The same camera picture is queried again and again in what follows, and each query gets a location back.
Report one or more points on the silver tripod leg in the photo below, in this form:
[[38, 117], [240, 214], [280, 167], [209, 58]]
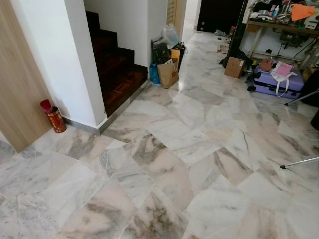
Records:
[[299, 163], [301, 97]]

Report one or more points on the black bulky object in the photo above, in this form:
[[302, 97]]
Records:
[[313, 87]]

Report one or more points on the white tote bag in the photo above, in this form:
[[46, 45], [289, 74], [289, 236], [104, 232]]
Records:
[[294, 75]]

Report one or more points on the pink paper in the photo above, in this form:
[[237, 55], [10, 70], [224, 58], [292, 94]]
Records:
[[284, 68]]

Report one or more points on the purple suitcase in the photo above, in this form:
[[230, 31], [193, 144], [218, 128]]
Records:
[[266, 83]]

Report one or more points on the small maroon bag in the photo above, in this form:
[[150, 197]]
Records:
[[266, 64]]

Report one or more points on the small plain cardboard box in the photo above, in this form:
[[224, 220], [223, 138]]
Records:
[[234, 67]]

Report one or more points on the cluttered work table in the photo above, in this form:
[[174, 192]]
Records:
[[279, 25]]

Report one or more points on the orange cloth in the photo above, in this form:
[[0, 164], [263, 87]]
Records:
[[302, 12]]

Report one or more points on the printed paper sheet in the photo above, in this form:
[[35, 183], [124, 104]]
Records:
[[223, 49]]

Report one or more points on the dark brown cabinet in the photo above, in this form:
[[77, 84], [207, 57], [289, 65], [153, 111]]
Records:
[[219, 15]]

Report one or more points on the brown paper bag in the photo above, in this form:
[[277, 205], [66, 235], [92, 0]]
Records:
[[168, 74]]

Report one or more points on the blue bag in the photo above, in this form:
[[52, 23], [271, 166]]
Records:
[[154, 74]]

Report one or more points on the clear plastic bag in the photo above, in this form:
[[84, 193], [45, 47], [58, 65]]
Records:
[[170, 35]]

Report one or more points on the black bag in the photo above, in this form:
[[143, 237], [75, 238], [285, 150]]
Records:
[[161, 52]]

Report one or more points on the dark wooden staircase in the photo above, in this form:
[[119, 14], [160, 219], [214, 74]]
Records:
[[117, 74]]

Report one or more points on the red gold cylindrical tin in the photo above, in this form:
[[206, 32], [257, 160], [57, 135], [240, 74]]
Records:
[[56, 121]]

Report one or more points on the light wooden panel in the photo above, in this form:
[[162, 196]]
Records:
[[17, 89]]

